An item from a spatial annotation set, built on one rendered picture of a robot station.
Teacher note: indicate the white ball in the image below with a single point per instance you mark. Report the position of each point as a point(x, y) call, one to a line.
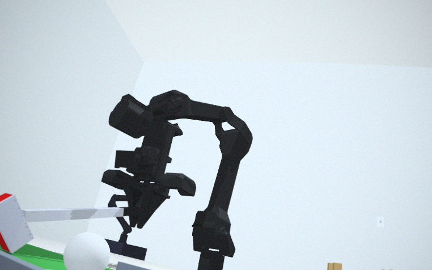
point(86, 251)

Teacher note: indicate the green putting mat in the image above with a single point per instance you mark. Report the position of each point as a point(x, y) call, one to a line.
point(39, 257)

